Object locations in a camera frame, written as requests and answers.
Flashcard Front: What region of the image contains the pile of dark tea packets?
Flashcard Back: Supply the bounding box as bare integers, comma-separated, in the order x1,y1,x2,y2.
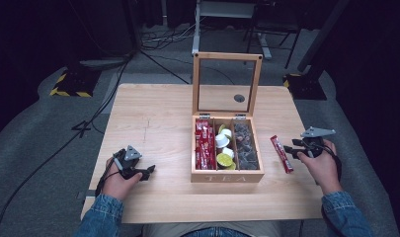
232,121,261,171

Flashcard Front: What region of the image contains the thin black floor cable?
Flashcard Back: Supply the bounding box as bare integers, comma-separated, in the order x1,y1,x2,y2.
139,48,235,86

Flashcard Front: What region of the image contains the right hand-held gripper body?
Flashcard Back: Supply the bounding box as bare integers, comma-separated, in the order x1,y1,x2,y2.
300,126,337,158

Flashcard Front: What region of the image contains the tangle of floor cables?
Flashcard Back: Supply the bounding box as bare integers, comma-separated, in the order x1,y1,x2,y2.
141,18,205,51

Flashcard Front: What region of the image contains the left hand-held gripper cable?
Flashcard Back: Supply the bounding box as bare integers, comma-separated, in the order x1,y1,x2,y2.
94,154,122,198

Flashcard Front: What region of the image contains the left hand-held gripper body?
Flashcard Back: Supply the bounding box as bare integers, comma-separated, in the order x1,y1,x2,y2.
112,144,143,181

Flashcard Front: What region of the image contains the right hand-held gripper cable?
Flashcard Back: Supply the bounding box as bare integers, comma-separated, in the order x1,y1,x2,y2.
319,141,344,186

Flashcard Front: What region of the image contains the bundle of red sachets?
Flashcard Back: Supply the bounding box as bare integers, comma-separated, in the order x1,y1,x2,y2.
195,118,217,171

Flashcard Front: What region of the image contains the person's left hand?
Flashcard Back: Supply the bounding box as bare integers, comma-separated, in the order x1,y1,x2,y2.
102,158,144,201

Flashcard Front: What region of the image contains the long black floor cable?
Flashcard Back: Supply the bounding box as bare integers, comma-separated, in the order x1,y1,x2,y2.
0,53,134,237

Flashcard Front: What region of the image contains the striped black stand base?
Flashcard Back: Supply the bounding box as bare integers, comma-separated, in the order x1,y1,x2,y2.
48,67,102,98
282,72,328,101

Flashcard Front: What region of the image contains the single red stick sachet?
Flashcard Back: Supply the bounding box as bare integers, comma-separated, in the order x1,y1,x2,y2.
270,134,294,175

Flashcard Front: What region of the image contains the person's torso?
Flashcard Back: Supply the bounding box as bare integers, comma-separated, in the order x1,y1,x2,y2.
141,221,282,237

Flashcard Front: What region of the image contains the hand-held gripper cable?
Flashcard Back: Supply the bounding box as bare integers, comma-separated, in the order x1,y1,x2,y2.
319,141,344,186
94,154,122,198

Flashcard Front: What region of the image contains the black slanted stand pole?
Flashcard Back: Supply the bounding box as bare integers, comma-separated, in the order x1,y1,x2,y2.
297,0,350,73

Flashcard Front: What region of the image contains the wooden box with glass lid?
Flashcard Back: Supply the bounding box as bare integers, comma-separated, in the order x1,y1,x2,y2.
190,51,266,184

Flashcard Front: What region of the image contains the white desk frame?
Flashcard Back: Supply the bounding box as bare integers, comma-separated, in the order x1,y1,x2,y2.
191,0,275,61

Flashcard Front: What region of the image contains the person's right hand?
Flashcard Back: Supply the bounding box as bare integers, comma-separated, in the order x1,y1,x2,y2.
296,140,344,196

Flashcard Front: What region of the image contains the black metal chair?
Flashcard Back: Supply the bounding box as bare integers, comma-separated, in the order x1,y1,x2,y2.
243,0,304,69

